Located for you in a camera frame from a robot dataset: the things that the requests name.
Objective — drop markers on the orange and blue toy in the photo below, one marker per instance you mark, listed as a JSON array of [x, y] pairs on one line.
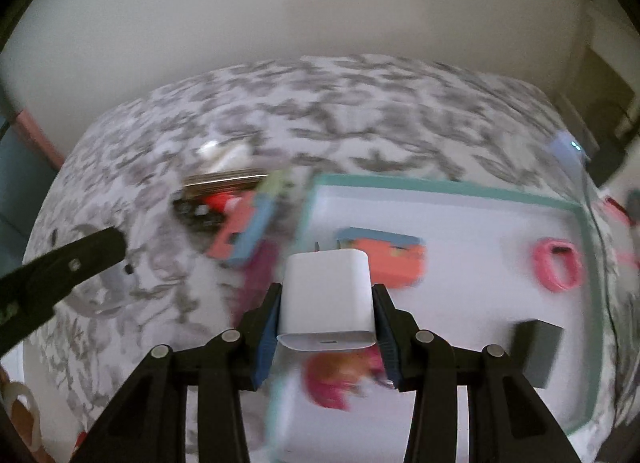
[[395, 263]]

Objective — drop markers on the white ribbed plug adapter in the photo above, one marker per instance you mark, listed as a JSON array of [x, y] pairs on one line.
[[225, 155]]

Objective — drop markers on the white power strip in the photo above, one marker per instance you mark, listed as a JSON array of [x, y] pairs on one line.
[[565, 148]]

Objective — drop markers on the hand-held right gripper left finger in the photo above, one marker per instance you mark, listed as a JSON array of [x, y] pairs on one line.
[[265, 338]]

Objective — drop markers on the black toy car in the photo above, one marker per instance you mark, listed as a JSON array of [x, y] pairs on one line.
[[192, 210]]

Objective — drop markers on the wooden bed frame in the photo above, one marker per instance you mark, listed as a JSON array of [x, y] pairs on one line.
[[40, 138]]

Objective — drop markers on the metal harmonica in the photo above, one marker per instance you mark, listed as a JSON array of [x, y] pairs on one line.
[[220, 178]]

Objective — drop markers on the white watch band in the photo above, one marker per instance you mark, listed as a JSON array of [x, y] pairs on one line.
[[100, 300]]

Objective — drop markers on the black charger block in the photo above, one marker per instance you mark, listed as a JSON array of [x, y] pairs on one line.
[[537, 353]]

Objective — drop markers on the white charger cube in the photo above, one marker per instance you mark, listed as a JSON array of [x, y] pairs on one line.
[[325, 293]]

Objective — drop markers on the small red toy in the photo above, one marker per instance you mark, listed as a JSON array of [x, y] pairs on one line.
[[217, 202]]

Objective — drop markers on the white shelf stand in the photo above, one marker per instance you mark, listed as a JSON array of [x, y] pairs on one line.
[[605, 93]]

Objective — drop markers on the small pink doll toy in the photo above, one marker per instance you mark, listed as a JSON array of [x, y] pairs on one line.
[[330, 378]]

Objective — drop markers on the magenta pen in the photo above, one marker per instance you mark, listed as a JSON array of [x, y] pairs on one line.
[[262, 263]]

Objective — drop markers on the teal rimmed white tray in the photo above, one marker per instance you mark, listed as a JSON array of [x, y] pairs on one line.
[[475, 223]]

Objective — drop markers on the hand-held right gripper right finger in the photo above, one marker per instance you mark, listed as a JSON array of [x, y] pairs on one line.
[[387, 338]]

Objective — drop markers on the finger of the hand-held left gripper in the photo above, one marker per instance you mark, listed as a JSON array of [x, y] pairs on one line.
[[75, 265]]

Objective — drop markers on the pink edged white mat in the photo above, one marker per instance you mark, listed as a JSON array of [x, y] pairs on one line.
[[617, 210]]

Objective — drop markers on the red blue eraser block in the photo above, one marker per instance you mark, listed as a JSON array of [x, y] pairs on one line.
[[235, 233]]

